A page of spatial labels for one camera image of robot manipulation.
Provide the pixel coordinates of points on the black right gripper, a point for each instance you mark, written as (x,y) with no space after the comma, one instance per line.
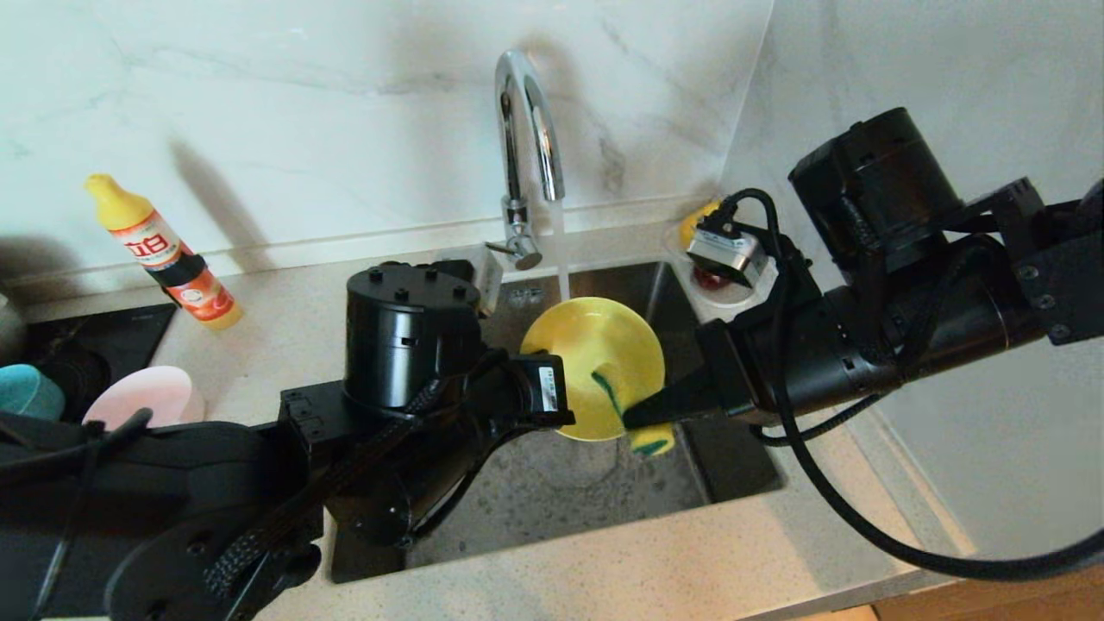
(733,371)

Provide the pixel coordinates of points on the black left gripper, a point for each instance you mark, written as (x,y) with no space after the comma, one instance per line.
(539,392)

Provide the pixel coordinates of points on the yellow green sponge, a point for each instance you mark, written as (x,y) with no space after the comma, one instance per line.
(651,442)

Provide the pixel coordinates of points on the yellow plastic bowl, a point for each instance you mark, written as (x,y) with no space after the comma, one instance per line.
(604,336)

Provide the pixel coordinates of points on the pink plastic bowl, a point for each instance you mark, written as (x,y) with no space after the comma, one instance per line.
(155,392)

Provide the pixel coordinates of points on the orange dish soap bottle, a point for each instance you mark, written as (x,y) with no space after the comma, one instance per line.
(159,250)

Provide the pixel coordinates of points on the blue plastic bowl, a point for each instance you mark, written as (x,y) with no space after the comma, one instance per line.
(26,392)

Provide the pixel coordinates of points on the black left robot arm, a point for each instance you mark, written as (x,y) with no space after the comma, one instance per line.
(388,345)

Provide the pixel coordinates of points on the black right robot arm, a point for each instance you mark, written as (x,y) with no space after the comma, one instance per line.
(906,302)

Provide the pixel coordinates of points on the stainless steel sink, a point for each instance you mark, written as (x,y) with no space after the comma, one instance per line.
(561,492)

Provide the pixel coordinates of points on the running tap water stream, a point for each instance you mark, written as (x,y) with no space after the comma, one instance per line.
(562,250)

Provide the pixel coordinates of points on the dark red apple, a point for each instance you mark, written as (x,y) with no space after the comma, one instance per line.
(709,279)

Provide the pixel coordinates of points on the chrome gooseneck faucet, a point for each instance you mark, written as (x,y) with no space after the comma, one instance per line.
(515,172)

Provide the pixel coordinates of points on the yellow pear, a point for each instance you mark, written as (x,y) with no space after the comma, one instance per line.
(697,220)

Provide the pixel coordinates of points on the black glass cooktop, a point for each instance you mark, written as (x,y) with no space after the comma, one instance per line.
(112,336)

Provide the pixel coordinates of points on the black round pan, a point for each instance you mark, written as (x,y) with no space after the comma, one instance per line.
(78,375)

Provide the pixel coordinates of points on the metal kettle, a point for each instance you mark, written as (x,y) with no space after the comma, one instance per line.
(9,332)

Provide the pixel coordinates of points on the left wrist camera unit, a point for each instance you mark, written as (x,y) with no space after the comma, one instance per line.
(489,280)

